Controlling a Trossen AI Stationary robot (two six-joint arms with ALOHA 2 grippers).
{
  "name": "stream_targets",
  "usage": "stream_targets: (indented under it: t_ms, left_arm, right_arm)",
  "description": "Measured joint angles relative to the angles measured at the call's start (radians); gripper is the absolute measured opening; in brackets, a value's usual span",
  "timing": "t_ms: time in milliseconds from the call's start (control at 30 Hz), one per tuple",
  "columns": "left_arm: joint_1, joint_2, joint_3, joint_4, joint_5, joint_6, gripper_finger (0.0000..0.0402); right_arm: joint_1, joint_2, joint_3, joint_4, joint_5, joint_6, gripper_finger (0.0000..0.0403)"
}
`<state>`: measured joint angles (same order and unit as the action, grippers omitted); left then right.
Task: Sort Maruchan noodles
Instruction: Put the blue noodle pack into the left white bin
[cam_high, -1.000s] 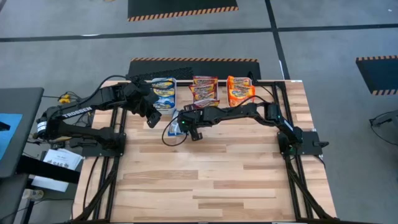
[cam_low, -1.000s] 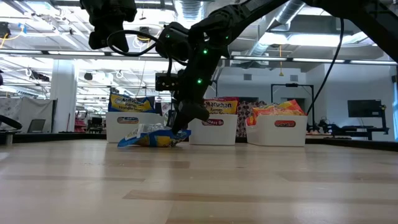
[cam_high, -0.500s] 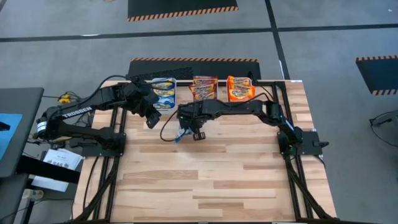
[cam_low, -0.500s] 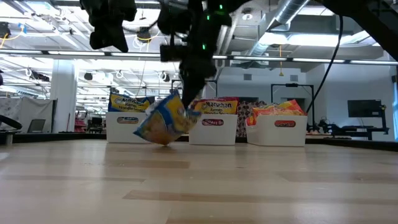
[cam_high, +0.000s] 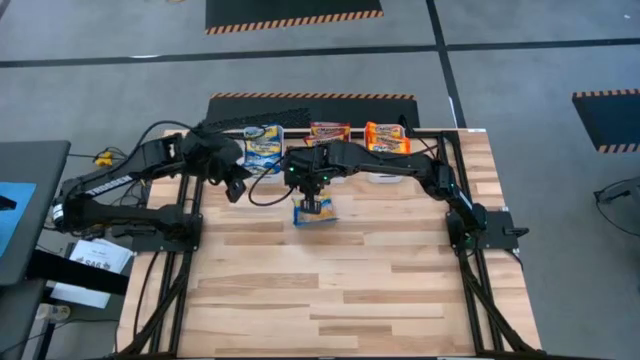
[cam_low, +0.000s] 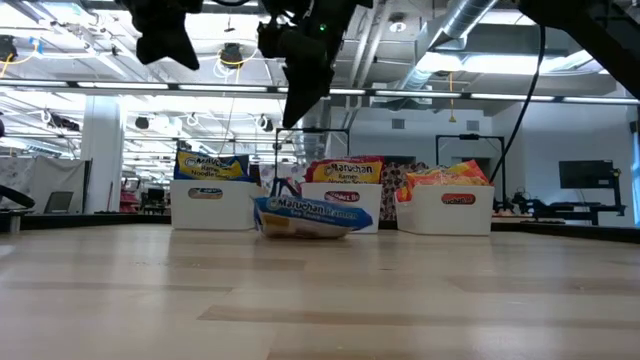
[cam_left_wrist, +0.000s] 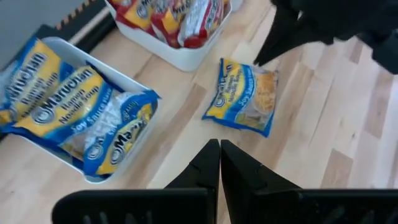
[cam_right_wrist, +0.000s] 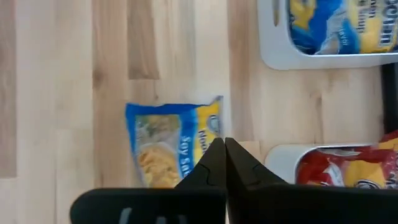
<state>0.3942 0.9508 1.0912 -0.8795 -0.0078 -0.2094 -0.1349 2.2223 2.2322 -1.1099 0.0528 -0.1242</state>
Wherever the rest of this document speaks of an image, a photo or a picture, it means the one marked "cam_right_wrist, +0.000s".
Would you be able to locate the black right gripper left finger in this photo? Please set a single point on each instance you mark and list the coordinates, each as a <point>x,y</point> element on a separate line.
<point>211,168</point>

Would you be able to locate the blue soy sauce ramen pack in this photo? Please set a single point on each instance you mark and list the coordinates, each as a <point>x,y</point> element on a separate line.
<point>326,28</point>
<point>161,146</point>

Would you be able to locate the black aluminium table frame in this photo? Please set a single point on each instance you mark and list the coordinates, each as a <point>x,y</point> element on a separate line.
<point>390,99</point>

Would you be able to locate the red roast beef ramen pack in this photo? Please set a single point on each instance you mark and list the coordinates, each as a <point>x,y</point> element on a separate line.
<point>317,168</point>

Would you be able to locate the white plastic bin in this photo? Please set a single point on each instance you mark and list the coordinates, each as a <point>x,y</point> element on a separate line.
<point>280,161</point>
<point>280,59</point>

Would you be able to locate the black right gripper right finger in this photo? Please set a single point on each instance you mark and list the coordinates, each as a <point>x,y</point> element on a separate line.
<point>242,171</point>

